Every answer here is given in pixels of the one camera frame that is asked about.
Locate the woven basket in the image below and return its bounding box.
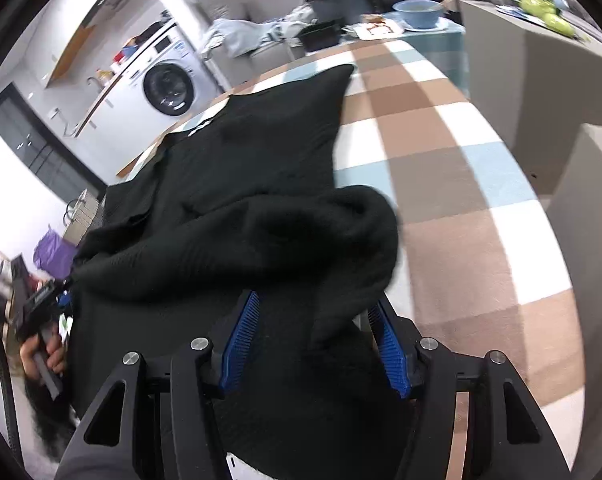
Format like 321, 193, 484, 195
64, 189, 104, 248

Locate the grey cabinet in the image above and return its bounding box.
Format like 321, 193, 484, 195
461, 0, 602, 196

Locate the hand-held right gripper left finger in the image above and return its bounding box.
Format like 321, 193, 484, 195
56, 290, 262, 480

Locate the person's left hand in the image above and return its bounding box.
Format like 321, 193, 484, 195
20, 332, 68, 378

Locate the food plate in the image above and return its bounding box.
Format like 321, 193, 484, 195
353, 16, 404, 41

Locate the person's left forearm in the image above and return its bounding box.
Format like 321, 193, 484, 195
24, 372, 82, 466

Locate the small green plush toy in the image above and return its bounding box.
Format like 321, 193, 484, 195
543, 10, 580, 37

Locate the black framed door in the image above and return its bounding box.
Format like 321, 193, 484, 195
0, 82, 107, 201

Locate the checked tablecloth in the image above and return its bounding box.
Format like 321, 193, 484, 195
131, 25, 584, 480

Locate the purple bag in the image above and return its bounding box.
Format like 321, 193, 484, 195
34, 227, 79, 278

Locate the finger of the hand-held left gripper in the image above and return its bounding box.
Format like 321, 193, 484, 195
56, 271, 79, 311

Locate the beige box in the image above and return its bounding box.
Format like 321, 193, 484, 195
551, 122, 602, 461

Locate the black plastic tray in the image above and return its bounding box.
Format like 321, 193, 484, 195
297, 19, 346, 53

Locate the grey clothes pile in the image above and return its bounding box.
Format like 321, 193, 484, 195
201, 7, 317, 58

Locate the blue bowl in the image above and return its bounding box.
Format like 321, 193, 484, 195
392, 0, 446, 30

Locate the blue plate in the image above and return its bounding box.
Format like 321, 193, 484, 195
396, 17, 452, 34

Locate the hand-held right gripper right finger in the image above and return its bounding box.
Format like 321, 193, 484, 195
366, 300, 572, 480

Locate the white washing machine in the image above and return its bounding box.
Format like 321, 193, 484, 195
112, 20, 223, 122

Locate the black knitted sweater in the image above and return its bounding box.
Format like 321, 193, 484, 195
64, 62, 427, 480

